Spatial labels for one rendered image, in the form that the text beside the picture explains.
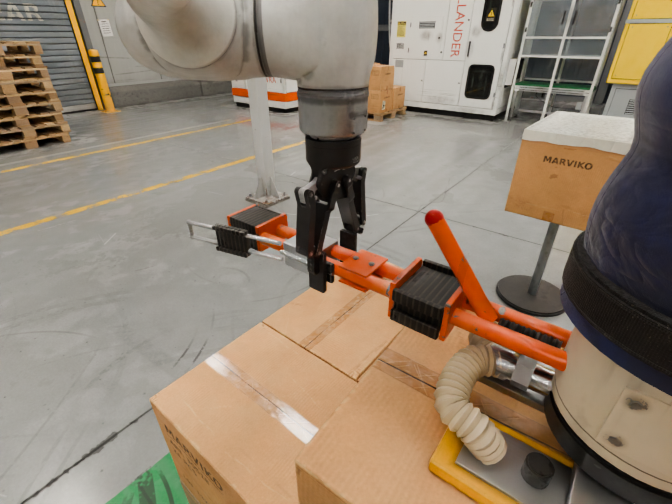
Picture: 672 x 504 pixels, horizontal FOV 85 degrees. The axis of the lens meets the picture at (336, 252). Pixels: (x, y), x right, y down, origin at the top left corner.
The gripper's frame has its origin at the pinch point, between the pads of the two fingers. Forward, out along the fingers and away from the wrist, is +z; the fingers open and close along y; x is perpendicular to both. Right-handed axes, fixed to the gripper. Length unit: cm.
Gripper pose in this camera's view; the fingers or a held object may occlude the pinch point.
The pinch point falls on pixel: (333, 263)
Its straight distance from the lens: 59.2
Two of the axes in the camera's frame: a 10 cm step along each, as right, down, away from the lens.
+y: 6.2, -3.9, 6.8
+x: -7.9, -3.1, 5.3
